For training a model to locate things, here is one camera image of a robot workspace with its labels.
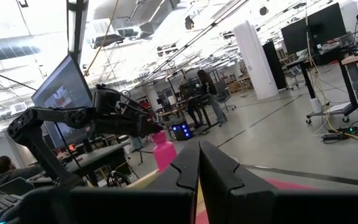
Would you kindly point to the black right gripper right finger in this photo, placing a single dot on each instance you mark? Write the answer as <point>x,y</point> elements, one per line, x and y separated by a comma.
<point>275,208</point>

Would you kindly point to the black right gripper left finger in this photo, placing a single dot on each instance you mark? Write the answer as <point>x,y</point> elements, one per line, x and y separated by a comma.
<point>120,205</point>

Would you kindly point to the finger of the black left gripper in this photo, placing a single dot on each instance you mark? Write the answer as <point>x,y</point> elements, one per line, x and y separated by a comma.
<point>152,128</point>

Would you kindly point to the pink plastic squeeze bottle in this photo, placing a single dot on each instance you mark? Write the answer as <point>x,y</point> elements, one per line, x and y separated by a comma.
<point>163,155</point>

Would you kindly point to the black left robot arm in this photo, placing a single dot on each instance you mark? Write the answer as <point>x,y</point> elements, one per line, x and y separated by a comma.
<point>42,155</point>

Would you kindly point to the black computer tower blue lights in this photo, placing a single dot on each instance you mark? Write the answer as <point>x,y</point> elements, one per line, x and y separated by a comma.
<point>182,131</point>

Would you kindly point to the large computer monitor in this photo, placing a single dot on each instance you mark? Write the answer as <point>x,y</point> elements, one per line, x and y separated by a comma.
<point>61,93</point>

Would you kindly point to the standing person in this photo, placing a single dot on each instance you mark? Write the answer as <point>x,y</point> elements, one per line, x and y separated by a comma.
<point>210,90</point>

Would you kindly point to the seated person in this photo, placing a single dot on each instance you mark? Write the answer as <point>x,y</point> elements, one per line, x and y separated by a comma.
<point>5,169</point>

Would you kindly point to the white square pillar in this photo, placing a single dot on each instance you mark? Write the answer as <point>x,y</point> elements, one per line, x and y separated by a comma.
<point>255,59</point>

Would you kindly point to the black upright panel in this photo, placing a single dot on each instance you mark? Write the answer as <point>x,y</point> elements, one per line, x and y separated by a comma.
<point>273,65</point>

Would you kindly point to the black screens on rolling stand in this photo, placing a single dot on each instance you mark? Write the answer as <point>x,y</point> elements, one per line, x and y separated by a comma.
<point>312,28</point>

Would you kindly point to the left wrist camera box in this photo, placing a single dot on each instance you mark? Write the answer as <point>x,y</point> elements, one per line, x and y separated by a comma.
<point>106,99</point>

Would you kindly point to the black vertical rig post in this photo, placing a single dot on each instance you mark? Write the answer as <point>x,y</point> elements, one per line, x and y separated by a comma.
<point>76,31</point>

